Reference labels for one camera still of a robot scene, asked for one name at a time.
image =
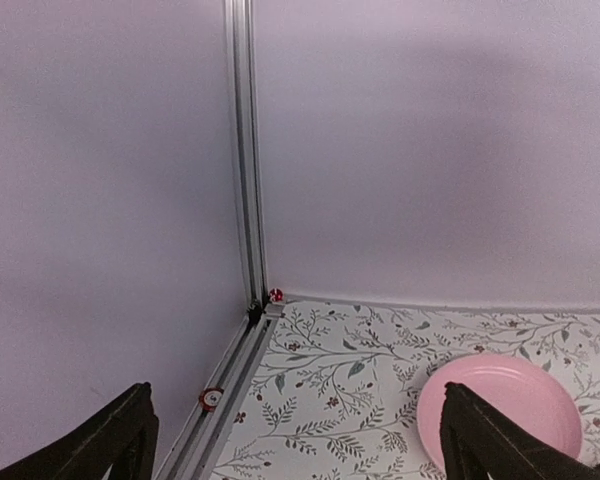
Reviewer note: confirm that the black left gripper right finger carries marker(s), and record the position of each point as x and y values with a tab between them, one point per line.
479	442

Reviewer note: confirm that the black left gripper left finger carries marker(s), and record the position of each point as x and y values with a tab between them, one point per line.
118	442

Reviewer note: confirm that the pink plate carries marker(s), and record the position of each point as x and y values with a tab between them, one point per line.
522	391

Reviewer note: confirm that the red round sticker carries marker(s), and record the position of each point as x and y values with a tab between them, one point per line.
210	398

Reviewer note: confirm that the floral patterned table mat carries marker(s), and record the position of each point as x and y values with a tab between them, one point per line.
356	391

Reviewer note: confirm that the aluminium frame left rail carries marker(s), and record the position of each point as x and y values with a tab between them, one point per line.
206	430

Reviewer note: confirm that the aluminium frame corner post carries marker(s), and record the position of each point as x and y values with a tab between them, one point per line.
245	150

